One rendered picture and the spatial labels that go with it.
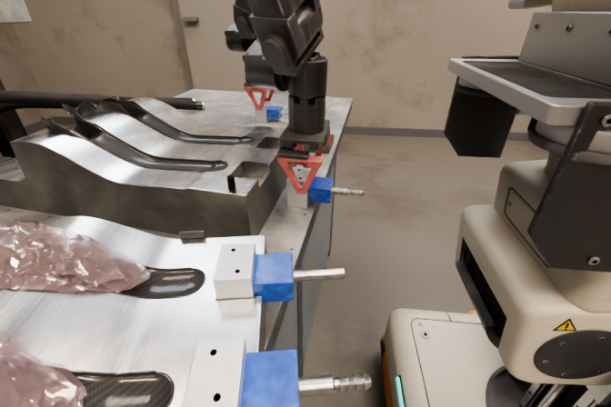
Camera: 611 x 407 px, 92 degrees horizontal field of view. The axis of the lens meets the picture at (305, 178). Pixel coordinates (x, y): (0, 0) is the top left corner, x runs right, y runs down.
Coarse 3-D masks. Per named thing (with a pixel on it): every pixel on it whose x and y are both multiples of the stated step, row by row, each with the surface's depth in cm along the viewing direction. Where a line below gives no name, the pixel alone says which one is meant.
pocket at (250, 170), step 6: (246, 162) 48; (252, 162) 48; (240, 168) 47; (246, 168) 49; (252, 168) 48; (258, 168) 48; (264, 168) 48; (234, 174) 45; (240, 174) 48; (246, 174) 49; (252, 174) 49; (258, 174) 49; (264, 174) 47; (258, 180) 48; (264, 180) 46
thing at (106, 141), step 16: (112, 96) 59; (80, 112) 53; (96, 112) 56; (128, 112) 60; (144, 112) 59; (64, 128) 47; (80, 128) 51; (96, 128) 50; (160, 128) 58; (176, 128) 60; (96, 144) 47; (112, 144) 50; (128, 144) 51; (128, 160) 48; (144, 160) 50; (160, 160) 50; (176, 160) 50; (192, 160) 49
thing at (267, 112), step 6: (258, 102) 92; (270, 102) 93; (264, 108) 89; (270, 108) 90; (276, 108) 90; (282, 108) 92; (258, 114) 91; (264, 114) 90; (270, 114) 90; (276, 114) 90; (282, 114) 93; (258, 120) 92; (264, 120) 91
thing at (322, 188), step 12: (300, 168) 53; (288, 180) 50; (300, 180) 50; (324, 180) 52; (288, 192) 51; (312, 192) 50; (324, 192) 50; (336, 192) 51; (348, 192) 51; (360, 192) 51; (288, 204) 52; (300, 204) 52
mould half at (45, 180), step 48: (48, 144) 44; (144, 144) 52; (192, 144) 55; (240, 144) 54; (0, 192) 51; (48, 192) 48; (96, 192) 45; (144, 192) 43; (192, 192) 41; (240, 192) 40
